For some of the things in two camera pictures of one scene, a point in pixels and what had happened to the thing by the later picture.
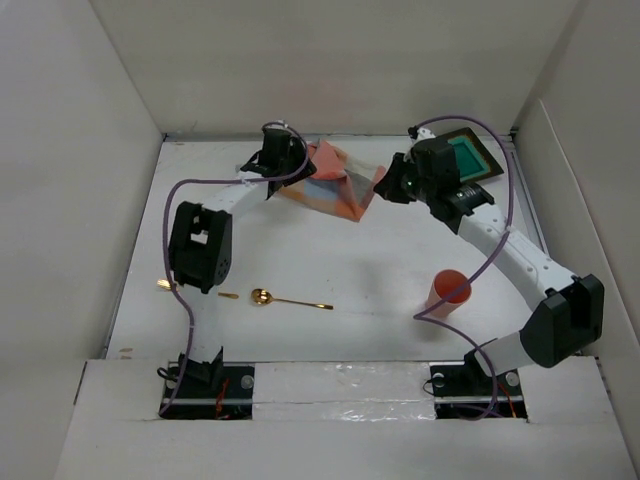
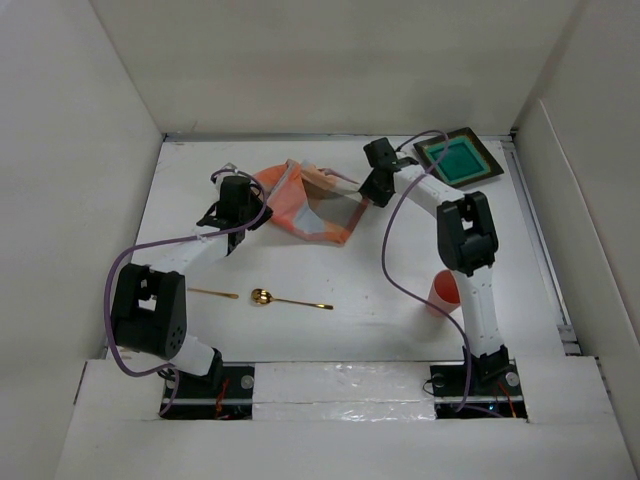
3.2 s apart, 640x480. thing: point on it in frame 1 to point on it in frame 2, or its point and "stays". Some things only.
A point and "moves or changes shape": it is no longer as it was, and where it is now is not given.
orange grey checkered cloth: (341, 184) moves or changes shape
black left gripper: (297, 152) to (265, 216)
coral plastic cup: (444, 282) stays
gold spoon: (262, 296) stays
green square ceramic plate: (473, 160) stays
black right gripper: (387, 186) to (367, 189)
